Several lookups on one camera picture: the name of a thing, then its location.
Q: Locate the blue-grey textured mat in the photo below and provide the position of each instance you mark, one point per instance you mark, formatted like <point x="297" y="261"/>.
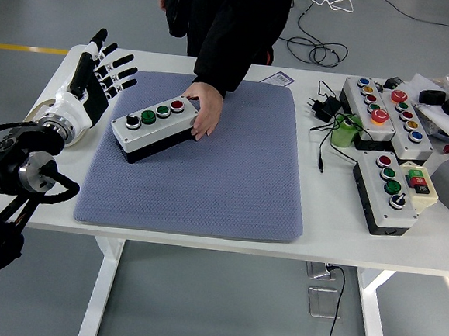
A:
<point x="228" y="168"/>

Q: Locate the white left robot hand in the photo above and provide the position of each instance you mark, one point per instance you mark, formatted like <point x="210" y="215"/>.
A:
<point x="95" y="103"/>

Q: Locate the yellow floor tape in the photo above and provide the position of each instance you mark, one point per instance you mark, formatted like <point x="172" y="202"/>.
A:
<point x="24" y="48"/>

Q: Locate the white table leg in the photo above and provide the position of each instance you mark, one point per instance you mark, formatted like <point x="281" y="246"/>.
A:
<point x="375" y="324"/>
<point x="100" y="283"/>

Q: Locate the person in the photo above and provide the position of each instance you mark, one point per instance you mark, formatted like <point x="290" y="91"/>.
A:
<point x="236" y="13"/>

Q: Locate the beige shallow tray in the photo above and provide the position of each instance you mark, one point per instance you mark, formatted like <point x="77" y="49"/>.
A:
<point x="32" y="114"/>

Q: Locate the four-button control box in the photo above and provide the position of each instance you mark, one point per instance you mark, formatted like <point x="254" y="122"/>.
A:
<point x="145" y="138"/>

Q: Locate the five-button box with red mushroom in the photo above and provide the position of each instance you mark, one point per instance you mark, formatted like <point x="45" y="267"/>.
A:
<point x="420" y="148"/>
<point x="356" y="98"/>

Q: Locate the silver floor cover plate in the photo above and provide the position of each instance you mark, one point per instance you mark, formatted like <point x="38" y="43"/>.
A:
<point x="323" y="302"/>

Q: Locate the small black connector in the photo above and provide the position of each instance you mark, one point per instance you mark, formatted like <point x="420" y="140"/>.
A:
<point x="392" y="82"/>

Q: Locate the person's left hand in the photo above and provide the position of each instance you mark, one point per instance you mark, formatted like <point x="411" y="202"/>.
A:
<point x="209" y="108"/>

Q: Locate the person's left forearm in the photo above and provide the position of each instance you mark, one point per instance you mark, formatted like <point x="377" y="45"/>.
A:
<point x="224" y="67"/>

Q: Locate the silver floor outlet box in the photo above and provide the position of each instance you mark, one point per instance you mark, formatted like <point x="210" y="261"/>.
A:
<point x="317" y="270"/>

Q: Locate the four-button box with selector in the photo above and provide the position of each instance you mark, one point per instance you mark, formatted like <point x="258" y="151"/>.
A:
<point x="377" y="203"/>

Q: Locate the green plastic cylinder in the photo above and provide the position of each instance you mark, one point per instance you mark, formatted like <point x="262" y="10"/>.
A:
<point x="341" y="136"/>

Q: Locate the beige rocker switch box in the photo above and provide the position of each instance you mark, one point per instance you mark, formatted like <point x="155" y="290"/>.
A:
<point x="426" y="199"/>

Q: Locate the purple-edged barcode label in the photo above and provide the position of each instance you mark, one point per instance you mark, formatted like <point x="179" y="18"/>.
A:
<point x="280" y="79"/>

